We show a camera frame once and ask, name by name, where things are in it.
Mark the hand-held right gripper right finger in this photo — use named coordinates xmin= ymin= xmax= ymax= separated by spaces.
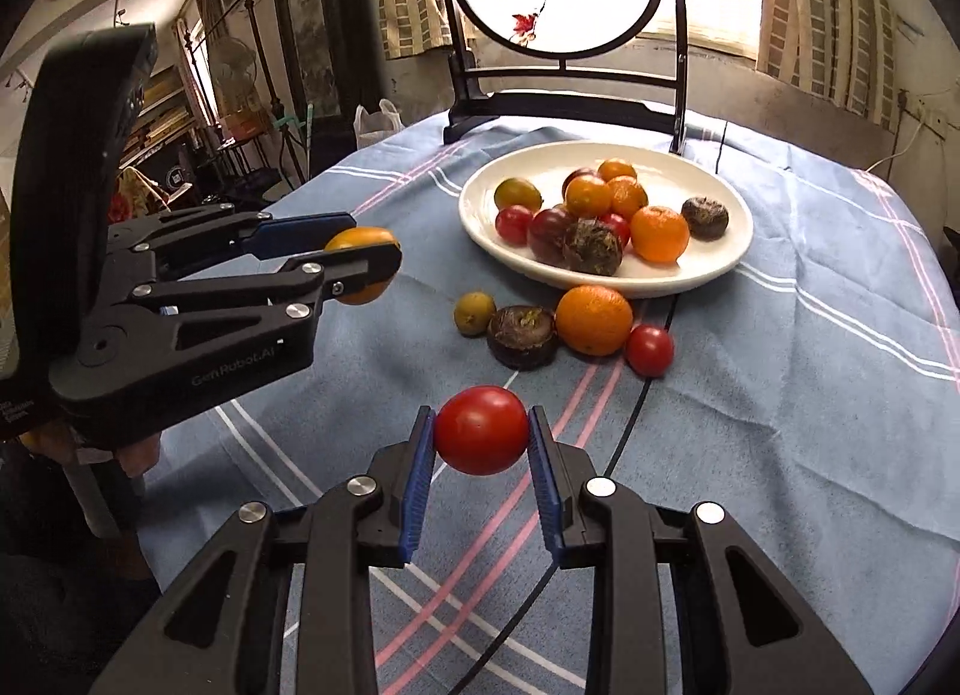
xmin=527 ymin=405 xmax=875 ymax=695

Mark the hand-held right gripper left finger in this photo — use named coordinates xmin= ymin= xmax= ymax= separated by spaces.
xmin=88 ymin=406 xmax=437 ymax=695

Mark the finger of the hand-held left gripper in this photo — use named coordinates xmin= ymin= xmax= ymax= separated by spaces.
xmin=105 ymin=204 xmax=357 ymax=269
xmin=79 ymin=245 xmax=404 ymax=370

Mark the small orange mandarin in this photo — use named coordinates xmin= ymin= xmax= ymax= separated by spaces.
xmin=324 ymin=226 xmax=401 ymax=306

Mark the yellow green kumquat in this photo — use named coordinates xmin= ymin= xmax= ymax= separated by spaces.
xmin=453 ymin=291 xmax=497 ymax=338
xmin=493 ymin=177 xmax=542 ymax=212

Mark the white ceramic plate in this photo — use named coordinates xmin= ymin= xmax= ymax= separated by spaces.
xmin=458 ymin=140 xmax=755 ymax=300

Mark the person's left hand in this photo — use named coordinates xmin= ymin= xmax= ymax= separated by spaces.
xmin=19 ymin=421 xmax=162 ymax=480

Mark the white plastic bag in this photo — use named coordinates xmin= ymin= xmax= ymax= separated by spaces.
xmin=354 ymin=97 xmax=404 ymax=152

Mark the white standing fan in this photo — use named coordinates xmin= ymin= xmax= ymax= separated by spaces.
xmin=208 ymin=35 xmax=260 ymax=115

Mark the black framed painting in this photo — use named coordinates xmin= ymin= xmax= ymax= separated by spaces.
xmin=268 ymin=0 xmax=391 ymax=164

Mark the round bird painting table screen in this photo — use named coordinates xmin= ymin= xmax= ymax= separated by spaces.
xmin=427 ymin=0 xmax=689 ymax=155

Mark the blue striped tablecloth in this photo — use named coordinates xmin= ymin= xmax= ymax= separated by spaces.
xmin=135 ymin=91 xmax=960 ymax=695

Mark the white power cable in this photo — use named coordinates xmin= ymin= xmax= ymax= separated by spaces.
xmin=866 ymin=114 xmax=927 ymax=175

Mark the white wall socket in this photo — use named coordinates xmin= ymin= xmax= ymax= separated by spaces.
xmin=896 ymin=89 xmax=950 ymax=137

